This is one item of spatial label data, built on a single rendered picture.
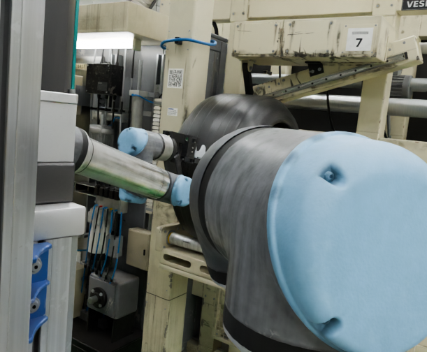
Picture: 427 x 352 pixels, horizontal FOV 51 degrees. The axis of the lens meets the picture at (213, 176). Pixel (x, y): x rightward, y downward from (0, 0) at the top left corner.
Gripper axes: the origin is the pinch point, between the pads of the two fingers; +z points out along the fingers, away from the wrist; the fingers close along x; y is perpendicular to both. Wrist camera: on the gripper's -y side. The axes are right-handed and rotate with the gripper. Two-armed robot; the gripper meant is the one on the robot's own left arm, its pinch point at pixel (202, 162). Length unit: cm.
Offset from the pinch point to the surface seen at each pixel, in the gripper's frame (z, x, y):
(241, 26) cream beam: 40, 20, 59
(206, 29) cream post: 24, 25, 52
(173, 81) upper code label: 17.8, 32.0, 29.6
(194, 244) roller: 17.6, 9.6, -29.8
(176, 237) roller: 17.8, 18.3, -29.4
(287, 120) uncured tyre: 31.6, -12.2, 20.3
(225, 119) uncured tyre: 6.1, -2.0, 15.1
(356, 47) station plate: 41, -29, 50
